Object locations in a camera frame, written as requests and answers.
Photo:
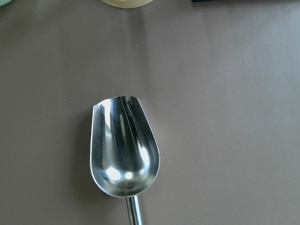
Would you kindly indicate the stainless steel ice scoop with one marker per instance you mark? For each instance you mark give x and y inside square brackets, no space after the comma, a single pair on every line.
[124,156]

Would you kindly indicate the wooden mug tree stand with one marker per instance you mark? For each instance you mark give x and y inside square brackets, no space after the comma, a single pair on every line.
[127,3]

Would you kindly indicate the pale green bowl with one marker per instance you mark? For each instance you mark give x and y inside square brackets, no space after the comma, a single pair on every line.
[4,2]

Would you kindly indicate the black picture frame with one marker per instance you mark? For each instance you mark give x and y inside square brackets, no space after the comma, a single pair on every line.
[246,1]

